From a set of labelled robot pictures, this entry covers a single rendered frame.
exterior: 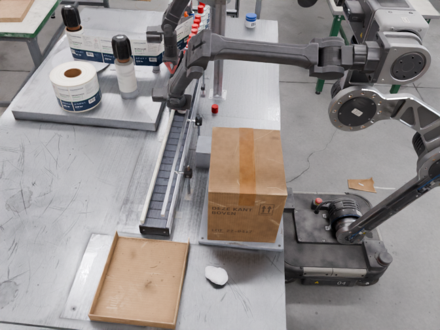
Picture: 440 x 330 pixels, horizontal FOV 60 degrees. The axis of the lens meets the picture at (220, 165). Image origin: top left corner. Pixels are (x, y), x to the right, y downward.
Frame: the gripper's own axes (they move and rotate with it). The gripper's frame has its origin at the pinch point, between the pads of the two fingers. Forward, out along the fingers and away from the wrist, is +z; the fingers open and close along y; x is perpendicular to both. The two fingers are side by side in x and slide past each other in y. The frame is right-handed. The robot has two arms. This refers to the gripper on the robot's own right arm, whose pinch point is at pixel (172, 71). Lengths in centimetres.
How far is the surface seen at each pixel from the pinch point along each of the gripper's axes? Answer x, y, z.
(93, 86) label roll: -34.1, 10.8, 3.7
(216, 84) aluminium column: 20.0, -8.9, 11.1
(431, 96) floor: 206, -148, 101
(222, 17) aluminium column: 21.5, -8.6, -23.6
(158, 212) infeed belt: 6, 69, 14
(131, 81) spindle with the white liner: -18.7, 3.4, 4.7
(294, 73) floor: 83, -169, 101
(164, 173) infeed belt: 5, 51, 14
